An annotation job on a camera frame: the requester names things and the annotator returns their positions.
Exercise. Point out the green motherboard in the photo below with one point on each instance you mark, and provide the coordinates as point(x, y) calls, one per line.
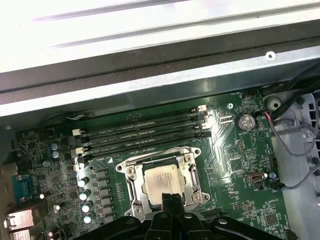
point(225, 140)

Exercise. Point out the silver coin battery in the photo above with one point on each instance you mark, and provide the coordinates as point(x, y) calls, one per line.
point(245, 122)

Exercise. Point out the metal CPU socket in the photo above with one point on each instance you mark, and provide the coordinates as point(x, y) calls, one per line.
point(136, 208)

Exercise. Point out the black open PC case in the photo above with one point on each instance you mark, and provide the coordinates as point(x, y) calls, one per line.
point(150, 72)

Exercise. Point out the silver CPU plate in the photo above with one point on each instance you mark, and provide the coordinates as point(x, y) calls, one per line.
point(160, 180)

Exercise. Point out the blue silver capacitor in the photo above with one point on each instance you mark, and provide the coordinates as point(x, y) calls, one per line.
point(56, 154)
point(86, 207)
point(54, 146)
point(83, 195)
point(82, 182)
point(87, 219)

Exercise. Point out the black square board chip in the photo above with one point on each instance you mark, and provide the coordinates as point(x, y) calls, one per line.
point(237, 165)
point(270, 219)

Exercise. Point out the blue rear board port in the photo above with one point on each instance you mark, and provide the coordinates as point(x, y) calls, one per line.
point(26, 188)

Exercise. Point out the silver rear board port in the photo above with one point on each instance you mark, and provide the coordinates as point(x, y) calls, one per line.
point(20, 218)

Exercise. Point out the black RAM slot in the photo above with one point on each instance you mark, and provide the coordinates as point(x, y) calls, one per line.
point(140, 121)
point(147, 147)
point(142, 129)
point(145, 137)

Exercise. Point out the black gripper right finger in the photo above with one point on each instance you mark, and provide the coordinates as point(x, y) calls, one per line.
point(186, 226)

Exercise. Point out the silver board USB port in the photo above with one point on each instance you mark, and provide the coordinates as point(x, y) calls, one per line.
point(254, 178)

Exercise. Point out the metal socket cover frame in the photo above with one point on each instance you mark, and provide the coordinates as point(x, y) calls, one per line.
point(137, 186)

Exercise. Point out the silver motherboard screw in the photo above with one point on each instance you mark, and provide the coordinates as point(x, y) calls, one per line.
point(272, 175)
point(230, 105)

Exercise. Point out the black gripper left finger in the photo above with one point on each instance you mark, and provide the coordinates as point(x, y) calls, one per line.
point(165, 225)

